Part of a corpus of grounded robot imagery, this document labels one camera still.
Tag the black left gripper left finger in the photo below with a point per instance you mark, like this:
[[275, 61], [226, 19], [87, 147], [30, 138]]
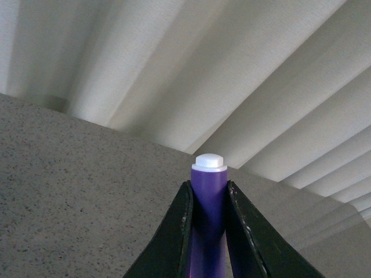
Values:
[[168, 253]]

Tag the white curtain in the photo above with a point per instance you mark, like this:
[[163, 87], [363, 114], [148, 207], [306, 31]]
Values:
[[279, 89]]

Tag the purple pen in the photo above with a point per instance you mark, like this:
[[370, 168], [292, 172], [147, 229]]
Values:
[[208, 182]]

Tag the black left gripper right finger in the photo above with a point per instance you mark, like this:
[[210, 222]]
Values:
[[256, 249]]

